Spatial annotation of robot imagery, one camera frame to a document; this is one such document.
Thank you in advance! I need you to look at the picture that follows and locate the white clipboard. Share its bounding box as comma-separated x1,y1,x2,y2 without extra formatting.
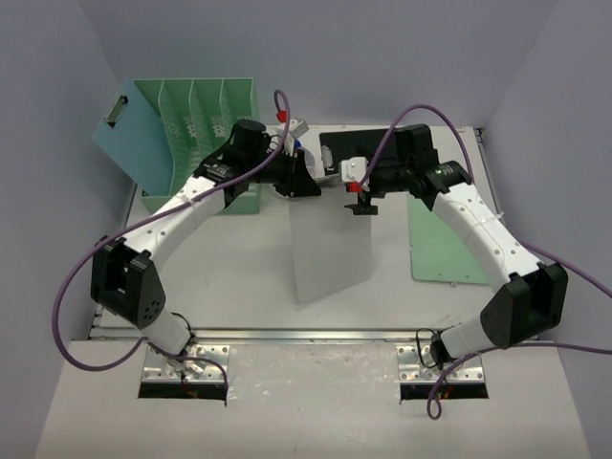
289,176,373,304

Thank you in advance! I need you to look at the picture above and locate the blue clipboard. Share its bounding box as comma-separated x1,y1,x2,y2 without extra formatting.
93,79,173,196

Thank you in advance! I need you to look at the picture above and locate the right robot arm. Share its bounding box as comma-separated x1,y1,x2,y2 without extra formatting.
339,124,569,376

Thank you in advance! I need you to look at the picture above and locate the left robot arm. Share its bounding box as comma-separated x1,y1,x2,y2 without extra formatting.
91,119,321,376

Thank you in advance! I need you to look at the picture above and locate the white round desk organizer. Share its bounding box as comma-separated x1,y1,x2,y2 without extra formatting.
302,147,318,182

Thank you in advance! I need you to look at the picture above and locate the black clipboard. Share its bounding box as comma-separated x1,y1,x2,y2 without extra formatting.
318,126,431,166

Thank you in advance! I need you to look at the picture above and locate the green clipboard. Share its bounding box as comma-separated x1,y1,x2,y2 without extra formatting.
407,195,489,286

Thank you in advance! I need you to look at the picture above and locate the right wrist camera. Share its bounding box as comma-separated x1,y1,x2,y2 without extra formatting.
339,157,369,193

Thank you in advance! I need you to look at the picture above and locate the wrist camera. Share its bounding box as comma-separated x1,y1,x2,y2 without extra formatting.
275,110,309,146
339,157,369,193

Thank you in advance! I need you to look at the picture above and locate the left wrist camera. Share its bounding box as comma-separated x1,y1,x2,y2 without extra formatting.
275,110,309,146

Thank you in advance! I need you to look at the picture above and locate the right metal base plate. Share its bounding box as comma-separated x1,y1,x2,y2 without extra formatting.
396,342,485,383

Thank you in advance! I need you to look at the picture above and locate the metal base plate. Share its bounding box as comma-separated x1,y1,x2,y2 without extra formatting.
141,342,230,384
396,342,485,383

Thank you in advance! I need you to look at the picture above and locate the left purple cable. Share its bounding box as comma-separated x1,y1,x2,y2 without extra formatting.
50,89,291,383

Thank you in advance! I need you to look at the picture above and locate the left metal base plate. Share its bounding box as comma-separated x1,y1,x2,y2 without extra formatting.
141,342,230,384

